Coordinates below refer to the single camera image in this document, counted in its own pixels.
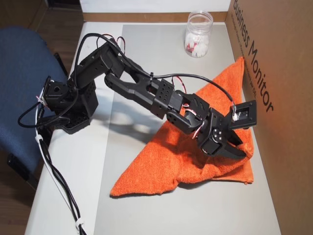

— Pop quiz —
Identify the brown cabinet panel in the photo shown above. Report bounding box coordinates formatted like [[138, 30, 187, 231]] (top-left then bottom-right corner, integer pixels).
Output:
[[0, 0, 48, 29]]

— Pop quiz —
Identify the brown cardboard wall strip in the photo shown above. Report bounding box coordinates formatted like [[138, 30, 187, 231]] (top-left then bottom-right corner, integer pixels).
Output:
[[82, 11, 230, 23]]

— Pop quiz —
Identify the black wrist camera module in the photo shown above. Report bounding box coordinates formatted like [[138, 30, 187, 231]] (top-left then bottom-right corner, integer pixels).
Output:
[[226, 99, 259, 130]]

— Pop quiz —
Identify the black power cable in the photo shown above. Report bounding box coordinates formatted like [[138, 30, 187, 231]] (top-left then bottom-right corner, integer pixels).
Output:
[[36, 122, 88, 235]]

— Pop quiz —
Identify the blue office chair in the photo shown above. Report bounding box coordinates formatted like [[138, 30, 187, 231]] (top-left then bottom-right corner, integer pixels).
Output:
[[0, 26, 69, 191]]

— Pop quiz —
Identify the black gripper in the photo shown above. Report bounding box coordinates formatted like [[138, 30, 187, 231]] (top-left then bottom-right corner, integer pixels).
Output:
[[197, 108, 247, 160]]

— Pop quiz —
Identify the clear plastic jar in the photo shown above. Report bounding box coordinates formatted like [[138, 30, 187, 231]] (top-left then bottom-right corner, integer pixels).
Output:
[[183, 10, 214, 58]]

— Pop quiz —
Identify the black and white cable bundle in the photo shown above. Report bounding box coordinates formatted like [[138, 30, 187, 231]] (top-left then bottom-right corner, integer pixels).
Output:
[[36, 117, 88, 235]]

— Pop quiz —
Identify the orange terry towel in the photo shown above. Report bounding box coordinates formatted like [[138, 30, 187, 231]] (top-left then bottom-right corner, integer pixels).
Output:
[[109, 56, 255, 198]]

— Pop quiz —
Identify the brown Business Monitor cardboard box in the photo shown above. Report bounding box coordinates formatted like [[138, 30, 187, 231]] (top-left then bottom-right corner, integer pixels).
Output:
[[226, 0, 313, 235]]

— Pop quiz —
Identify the red white packet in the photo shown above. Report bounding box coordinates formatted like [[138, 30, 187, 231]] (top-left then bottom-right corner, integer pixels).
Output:
[[185, 40, 199, 54]]

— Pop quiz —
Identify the grey table mat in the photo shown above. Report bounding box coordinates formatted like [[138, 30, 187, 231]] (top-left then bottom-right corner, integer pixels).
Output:
[[94, 23, 282, 235]]

